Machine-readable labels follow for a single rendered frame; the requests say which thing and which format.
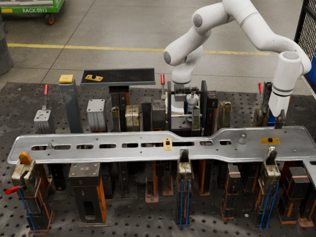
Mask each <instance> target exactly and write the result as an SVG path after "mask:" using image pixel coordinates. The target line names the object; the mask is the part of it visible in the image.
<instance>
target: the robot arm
mask: <svg viewBox="0 0 316 237"><path fill-rule="evenodd" d="M234 20H236V21H237V23H238V24H239V25H240V27H241V28H242V30H243V31H244V32H245V34H246V35H247V37H248V38H249V39H250V41H251V42H252V43H253V45H254V46H255V47H256V48H257V49H258V50H259V51H271V52H276V53H279V54H280V55H279V58H278V62H277V66H276V72H275V76H274V81H273V85H272V92H271V96H270V99H269V107H270V109H269V113H268V115H269V116H274V117H276V122H275V126H274V129H282V126H283V123H284V121H285V120H286V118H285V116H286V113H287V109H288V104H289V98H290V95H291V94H292V93H293V90H294V87H295V83H296V80H297V79H298V77H300V76H302V75H304V74H306V73H308V72H309V71H310V70H311V62H310V60H309V58H308V57H307V55H306V54H305V53H304V51H303V50H302V49H301V48H300V46H299V45H298V44H297V43H295V42H294V41H292V40H291V39H289V38H286V37H283V36H280V35H276V34H275V33H273V32H272V30H271V29H270V28H269V26H268V25H267V23H266V22H265V21H264V19H263V18H262V16H261V15H260V14H259V12H258V11H257V9H256V8H255V7H254V5H253V4H252V3H251V1H250V0H222V2H220V3H216V4H212V5H209V6H206V7H202V8H200V9H198V10H197V11H196V12H195V13H194V14H193V16H192V23H193V26H192V27H191V29H190V30H189V31H188V32H187V33H186V34H184V35H183V36H181V37H180V38H178V39H177V40H175V41H174V42H172V43H171V44H170V45H168V46H167V47H166V49H165V50H164V60H165V62H166V63H167V64H168V65H170V66H175V67H174V68H173V70H172V74H171V91H174V84H184V87H189V86H191V79H192V72H193V70H194V69H195V67H196V66H197V64H198V63H199V61H200V59H201V57H202V55H203V46H202V44H204V43H205V42H206V41H207V39H208V38H209V37H210V35H211V29H212V28H214V27H216V26H220V25H223V24H227V23H229V22H232V21H234ZM183 107H184V102H175V98H174V95H171V111H172V112H175V113H184V110H183ZM279 114H281V115H279ZM279 117H282V118H281V119H280V120H279Z"/></svg>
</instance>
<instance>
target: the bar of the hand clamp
mask: <svg viewBox="0 0 316 237"><path fill-rule="evenodd" d="M272 85H273V82H272V81H264V86H263V93H262V100H261V116H262V115H263V108H264V107H266V111H267V113H266V116H268V113H269V99H270V96H271V92H272Z"/></svg>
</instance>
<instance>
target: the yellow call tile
mask: <svg viewBox="0 0 316 237"><path fill-rule="evenodd" d="M72 79H73V75H61V77H60V80H59V82H60V83H71V82H72Z"/></svg>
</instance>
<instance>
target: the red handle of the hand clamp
mask: <svg viewBox="0 0 316 237"><path fill-rule="evenodd" d="M258 85H259V92H260V96H261V100H262V93H263V83H261V82H260V83H259V84H258ZM265 113H267V111H266V107H264V108H263V114H265Z"/></svg>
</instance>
